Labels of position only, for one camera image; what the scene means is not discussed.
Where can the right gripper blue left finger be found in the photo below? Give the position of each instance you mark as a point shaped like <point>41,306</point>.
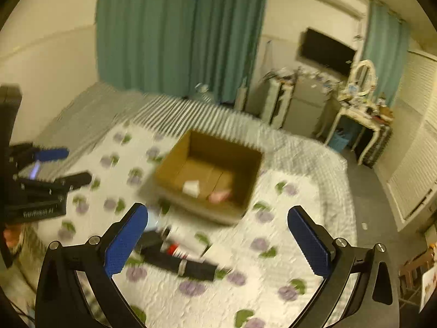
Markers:
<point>60,300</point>

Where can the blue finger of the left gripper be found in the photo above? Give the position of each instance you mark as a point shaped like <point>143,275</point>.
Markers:
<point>51,154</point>
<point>65,181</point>

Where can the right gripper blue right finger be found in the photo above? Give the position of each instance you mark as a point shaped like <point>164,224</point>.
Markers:
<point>373,301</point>

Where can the black rectangular case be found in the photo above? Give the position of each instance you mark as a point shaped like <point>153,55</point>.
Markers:
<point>182,267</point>

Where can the white bottle red cap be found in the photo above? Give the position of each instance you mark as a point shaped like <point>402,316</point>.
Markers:
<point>176,250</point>

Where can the white plug charger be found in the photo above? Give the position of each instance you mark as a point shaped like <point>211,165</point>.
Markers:
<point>191,188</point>

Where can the white square box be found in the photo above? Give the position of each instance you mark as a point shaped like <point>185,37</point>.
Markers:
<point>219,255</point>

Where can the red patterned card box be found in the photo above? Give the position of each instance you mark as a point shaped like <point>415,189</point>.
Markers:
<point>220,196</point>

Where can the light blue earbuds case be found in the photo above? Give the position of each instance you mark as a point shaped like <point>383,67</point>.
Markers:
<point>152,222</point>

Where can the person left hand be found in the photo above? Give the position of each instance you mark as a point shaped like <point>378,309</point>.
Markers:
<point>12,234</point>

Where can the smartphone lit screen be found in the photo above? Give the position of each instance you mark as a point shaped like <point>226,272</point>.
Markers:
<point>35,171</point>

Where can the white floral quilted mat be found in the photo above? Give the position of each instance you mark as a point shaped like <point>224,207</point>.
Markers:
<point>263,279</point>

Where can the white sliding wardrobe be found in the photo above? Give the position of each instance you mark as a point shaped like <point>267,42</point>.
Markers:
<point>407,166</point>

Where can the blue laundry basket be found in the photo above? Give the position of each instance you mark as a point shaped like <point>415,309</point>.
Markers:
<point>339,140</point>

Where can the brown cardboard box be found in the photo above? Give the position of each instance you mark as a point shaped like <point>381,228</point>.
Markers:
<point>218,164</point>

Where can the dark striped suitcase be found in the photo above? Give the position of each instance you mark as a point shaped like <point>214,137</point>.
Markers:
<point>377,149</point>

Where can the clear water jug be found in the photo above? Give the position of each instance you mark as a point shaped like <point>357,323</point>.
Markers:
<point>202,92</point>

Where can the teal curtain left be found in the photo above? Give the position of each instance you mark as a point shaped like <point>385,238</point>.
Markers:
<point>172,46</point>

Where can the teal curtain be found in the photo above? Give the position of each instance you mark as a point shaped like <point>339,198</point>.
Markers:
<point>386,46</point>
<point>172,46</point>

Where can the white dressing table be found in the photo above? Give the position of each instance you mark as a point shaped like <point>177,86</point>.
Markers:
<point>364,128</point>

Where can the grey mini fridge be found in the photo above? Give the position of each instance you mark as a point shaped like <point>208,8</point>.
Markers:
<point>306,107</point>

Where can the oval vanity mirror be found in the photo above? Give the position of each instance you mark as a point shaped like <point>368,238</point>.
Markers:
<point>363,80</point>

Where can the white suitcase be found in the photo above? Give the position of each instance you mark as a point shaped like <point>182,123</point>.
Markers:
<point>277,94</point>

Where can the teal curtain right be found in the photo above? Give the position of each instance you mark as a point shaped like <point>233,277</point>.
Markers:
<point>386,46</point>

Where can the black wall television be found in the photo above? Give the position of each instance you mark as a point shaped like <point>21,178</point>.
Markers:
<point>327,52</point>

